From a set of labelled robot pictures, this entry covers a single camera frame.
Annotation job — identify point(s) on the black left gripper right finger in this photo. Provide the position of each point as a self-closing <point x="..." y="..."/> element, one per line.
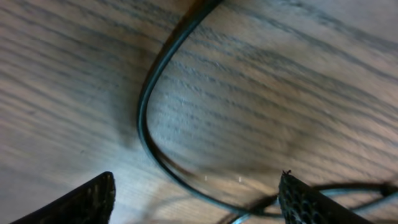
<point x="302" y="204"/>

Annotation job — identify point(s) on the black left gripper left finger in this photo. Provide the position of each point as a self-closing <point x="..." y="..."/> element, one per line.
<point x="90" y="203"/>

